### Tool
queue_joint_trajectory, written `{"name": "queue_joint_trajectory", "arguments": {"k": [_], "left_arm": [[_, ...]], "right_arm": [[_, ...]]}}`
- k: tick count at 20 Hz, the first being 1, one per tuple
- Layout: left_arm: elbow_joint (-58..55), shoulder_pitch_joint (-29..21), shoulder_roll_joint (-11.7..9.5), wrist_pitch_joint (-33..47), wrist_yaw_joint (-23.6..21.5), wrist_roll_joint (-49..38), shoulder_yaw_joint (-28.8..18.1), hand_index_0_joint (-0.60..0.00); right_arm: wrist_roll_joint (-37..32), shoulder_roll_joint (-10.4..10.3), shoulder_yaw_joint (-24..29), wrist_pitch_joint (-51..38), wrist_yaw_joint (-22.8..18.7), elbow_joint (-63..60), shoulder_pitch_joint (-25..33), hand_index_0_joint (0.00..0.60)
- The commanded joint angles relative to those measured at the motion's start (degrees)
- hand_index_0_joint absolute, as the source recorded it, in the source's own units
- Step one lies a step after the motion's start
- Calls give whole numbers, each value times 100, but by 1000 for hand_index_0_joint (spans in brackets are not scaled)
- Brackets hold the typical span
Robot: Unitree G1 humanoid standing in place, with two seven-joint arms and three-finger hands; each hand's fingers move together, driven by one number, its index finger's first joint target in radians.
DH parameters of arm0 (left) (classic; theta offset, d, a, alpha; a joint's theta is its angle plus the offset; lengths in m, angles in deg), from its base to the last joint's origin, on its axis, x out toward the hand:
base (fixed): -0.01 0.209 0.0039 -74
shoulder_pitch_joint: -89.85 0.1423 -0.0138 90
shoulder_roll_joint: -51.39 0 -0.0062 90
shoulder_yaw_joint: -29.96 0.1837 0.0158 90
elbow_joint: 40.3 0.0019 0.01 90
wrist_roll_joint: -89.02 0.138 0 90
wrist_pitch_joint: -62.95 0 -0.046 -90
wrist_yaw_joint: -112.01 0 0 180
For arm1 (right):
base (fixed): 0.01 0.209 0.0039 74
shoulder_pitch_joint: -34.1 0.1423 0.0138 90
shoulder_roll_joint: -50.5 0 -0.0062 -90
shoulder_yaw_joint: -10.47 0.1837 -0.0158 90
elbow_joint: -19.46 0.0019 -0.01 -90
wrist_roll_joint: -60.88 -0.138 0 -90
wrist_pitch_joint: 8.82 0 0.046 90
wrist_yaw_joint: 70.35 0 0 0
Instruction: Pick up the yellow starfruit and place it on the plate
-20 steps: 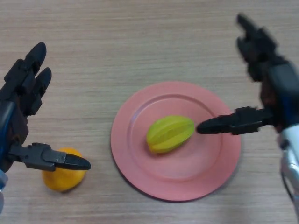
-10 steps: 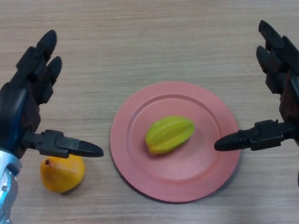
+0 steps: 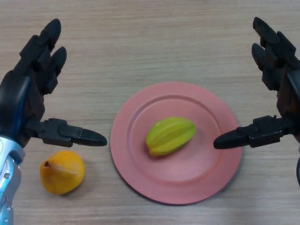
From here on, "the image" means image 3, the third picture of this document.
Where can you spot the orange pear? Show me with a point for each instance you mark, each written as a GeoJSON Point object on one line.
{"type": "Point", "coordinates": [62, 173]}

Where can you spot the yellow starfruit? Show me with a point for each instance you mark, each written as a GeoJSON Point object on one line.
{"type": "Point", "coordinates": [170, 136]}

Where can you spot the pink round plate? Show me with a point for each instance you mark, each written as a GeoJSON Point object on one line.
{"type": "Point", "coordinates": [178, 175]}

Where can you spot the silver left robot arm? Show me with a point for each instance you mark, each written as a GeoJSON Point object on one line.
{"type": "Point", "coordinates": [9, 178]}

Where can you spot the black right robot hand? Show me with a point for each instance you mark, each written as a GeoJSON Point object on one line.
{"type": "Point", "coordinates": [287, 93]}

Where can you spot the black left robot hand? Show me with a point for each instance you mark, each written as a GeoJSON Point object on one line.
{"type": "Point", "coordinates": [23, 93]}

